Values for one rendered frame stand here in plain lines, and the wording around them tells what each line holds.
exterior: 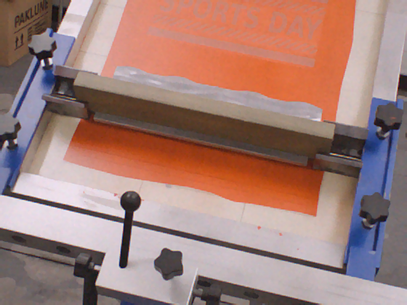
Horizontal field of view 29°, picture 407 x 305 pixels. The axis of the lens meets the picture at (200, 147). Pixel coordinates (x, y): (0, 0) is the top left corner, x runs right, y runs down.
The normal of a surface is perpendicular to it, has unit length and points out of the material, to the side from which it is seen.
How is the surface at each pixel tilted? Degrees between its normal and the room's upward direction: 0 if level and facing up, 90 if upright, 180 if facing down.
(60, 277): 0
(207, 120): 124
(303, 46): 32
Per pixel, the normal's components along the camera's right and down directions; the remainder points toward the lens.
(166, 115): -0.25, 0.84
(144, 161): 0.00, -0.52
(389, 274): 0.13, -0.88
